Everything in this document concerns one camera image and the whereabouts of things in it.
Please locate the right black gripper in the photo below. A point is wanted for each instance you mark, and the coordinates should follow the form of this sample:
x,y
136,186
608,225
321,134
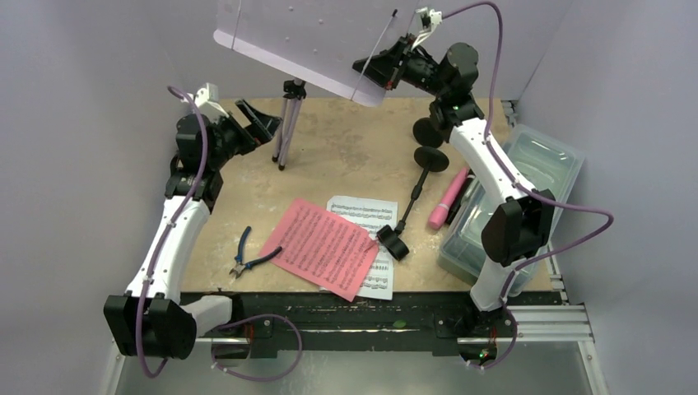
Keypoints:
x,y
397,66

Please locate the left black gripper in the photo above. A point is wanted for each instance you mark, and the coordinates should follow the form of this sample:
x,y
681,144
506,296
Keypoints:
x,y
261,129

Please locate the lilac music stand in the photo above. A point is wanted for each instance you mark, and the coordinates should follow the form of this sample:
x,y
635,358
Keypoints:
x,y
316,42

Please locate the pink sheet music page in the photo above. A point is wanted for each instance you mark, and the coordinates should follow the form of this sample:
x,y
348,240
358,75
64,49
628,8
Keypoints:
x,y
322,248

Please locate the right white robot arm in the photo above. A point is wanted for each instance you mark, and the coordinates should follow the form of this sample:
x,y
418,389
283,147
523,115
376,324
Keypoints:
x,y
521,222

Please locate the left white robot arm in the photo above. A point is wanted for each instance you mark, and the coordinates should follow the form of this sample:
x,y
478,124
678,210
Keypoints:
x,y
148,319

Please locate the black microphone stand far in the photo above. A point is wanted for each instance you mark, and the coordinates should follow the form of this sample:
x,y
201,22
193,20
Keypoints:
x,y
425,134

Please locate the black microphone stand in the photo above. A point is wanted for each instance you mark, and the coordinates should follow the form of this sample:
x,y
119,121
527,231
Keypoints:
x,y
425,134
431,160

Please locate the black microphone stand near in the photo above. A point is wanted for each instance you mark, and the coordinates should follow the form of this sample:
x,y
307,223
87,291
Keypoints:
x,y
431,160

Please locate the white sheet music page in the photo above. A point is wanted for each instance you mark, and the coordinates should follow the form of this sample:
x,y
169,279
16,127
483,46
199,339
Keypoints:
x,y
371,214

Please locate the pink toy microphone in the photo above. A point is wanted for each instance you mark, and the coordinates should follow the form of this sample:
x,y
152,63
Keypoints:
x,y
440,213

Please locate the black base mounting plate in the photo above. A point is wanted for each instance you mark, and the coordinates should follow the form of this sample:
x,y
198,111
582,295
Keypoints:
x,y
423,321

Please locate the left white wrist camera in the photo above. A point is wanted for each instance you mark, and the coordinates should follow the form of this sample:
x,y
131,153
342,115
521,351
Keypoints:
x,y
206,98

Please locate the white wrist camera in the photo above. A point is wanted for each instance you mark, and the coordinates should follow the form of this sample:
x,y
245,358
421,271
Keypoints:
x,y
206,98
430,19

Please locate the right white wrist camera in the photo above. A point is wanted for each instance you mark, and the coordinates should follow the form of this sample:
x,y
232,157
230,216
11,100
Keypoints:
x,y
430,19

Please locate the aluminium rail frame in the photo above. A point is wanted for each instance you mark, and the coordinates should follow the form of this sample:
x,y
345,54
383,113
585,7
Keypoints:
x,y
348,148

